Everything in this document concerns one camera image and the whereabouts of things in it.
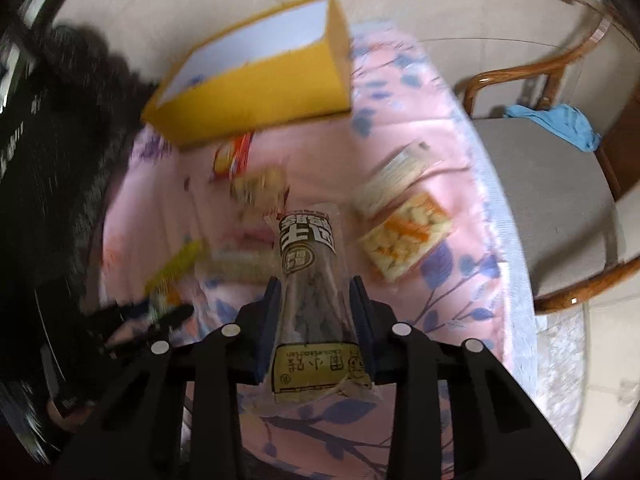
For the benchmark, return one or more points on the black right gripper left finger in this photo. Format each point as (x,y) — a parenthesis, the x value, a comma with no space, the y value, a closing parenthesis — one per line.
(236,354)

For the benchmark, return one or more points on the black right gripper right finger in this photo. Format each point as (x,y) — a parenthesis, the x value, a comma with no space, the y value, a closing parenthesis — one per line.
(497,430)

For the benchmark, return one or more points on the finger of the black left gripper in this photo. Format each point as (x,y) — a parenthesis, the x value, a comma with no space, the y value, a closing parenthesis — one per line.
(108,320)

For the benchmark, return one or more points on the clear dark snack packet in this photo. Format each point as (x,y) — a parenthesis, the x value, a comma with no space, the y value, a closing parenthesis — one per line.
(316,352)

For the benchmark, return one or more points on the yellow stick snack packet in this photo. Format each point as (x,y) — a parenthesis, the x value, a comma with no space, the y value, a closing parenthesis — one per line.
(164,281)

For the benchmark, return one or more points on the beige cookie snack packet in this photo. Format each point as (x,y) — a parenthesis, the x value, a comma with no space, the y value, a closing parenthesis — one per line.
(261,193)

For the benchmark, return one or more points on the red biscuit snack packet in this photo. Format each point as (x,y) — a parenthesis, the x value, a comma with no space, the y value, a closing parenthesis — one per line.
(230,159)

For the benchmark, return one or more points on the orange white cracker packet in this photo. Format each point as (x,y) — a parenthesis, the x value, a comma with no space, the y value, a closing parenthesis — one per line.
(406,236)

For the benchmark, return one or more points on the pink floral tablecloth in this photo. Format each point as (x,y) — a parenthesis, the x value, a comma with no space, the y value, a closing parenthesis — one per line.
(465,288)

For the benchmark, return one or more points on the white wafer snack packet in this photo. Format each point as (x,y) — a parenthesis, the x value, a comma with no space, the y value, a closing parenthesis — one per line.
(391,180)

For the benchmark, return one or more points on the yellow cardboard box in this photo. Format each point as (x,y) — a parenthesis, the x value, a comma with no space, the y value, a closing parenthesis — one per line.
(285,65)

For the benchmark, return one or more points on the wooden armchair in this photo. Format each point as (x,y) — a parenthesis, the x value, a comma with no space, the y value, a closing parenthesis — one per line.
(564,204)

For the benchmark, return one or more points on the blue cloth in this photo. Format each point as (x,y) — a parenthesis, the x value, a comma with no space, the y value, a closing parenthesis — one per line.
(564,121)

